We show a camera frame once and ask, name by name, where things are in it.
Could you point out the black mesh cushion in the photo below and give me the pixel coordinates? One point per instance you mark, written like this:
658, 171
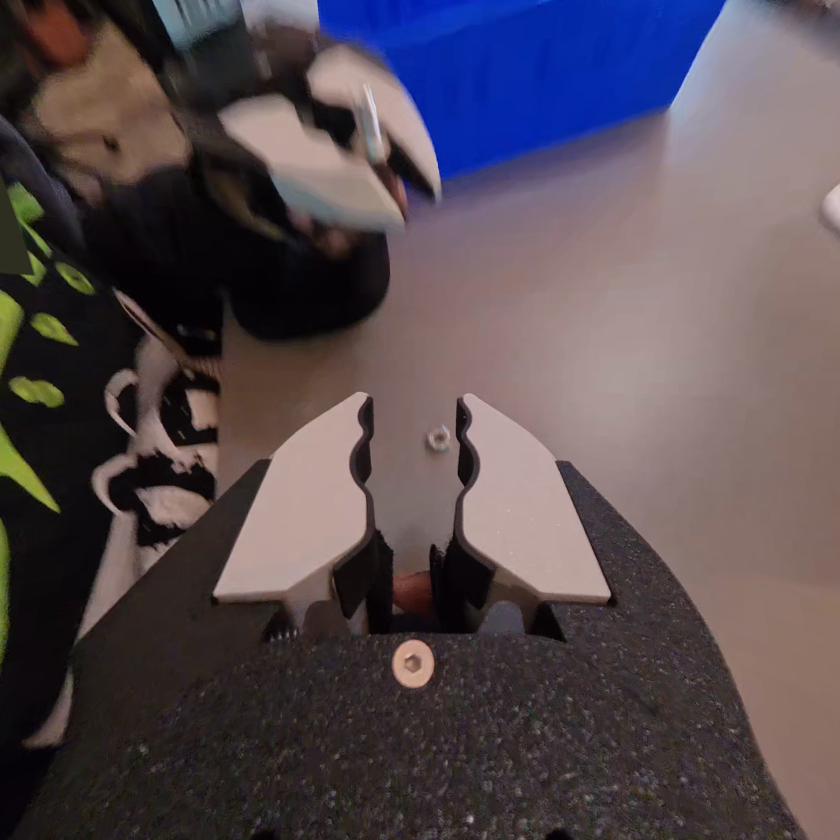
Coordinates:
315, 295

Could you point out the sign on white stand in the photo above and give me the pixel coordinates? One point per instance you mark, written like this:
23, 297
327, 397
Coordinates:
832, 210

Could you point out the person's black printed shirt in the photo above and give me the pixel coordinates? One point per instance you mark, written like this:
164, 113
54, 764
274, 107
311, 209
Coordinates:
53, 551

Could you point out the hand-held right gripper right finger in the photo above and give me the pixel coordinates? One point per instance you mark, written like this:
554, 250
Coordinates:
525, 512

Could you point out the person's left forearm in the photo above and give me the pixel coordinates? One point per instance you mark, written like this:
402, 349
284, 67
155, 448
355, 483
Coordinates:
145, 250

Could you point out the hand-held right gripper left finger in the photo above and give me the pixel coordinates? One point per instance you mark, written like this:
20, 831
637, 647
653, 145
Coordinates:
309, 512

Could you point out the large blue plastic bin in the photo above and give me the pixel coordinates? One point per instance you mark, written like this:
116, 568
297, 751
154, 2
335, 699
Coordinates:
525, 79

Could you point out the short thick silver bolt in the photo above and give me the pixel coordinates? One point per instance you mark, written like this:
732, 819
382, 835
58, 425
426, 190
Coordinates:
373, 129

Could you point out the silver hex nut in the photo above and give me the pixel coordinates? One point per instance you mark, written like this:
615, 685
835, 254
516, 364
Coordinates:
439, 439

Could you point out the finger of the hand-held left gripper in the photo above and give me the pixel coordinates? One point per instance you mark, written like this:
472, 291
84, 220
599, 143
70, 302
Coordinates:
394, 112
315, 164

